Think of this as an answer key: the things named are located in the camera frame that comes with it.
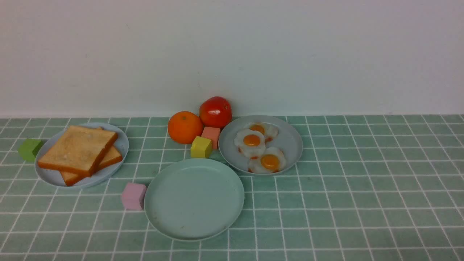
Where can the yellow wooden cube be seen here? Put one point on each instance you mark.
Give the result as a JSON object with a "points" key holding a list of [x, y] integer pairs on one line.
{"points": [[201, 147]]}

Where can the toast slice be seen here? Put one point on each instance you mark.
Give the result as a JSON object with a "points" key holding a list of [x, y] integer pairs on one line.
{"points": [[50, 160], [83, 151]]}

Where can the light blue plate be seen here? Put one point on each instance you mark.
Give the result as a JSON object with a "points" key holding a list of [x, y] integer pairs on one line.
{"points": [[54, 177]]}

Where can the pink wooden cube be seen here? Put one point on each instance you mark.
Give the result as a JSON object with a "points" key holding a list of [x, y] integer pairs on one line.
{"points": [[133, 195]]}

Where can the fried egg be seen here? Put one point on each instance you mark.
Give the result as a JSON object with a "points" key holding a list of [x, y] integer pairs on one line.
{"points": [[271, 161], [250, 143], [269, 131]]}

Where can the green centre plate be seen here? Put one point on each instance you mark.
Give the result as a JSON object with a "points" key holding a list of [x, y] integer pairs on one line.
{"points": [[194, 199]]}

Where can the red tomato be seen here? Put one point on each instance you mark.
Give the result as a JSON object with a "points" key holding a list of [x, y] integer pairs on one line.
{"points": [[215, 112]]}

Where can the grey egg plate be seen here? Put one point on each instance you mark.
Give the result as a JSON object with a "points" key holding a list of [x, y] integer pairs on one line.
{"points": [[288, 140]]}

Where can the green wooden cube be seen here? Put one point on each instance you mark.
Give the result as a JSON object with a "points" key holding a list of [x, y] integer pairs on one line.
{"points": [[29, 149]]}

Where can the salmon wooden cube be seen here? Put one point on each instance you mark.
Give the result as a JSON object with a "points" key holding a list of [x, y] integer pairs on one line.
{"points": [[212, 134]]}

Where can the orange fruit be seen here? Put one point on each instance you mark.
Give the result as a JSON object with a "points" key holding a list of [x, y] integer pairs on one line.
{"points": [[184, 126]]}

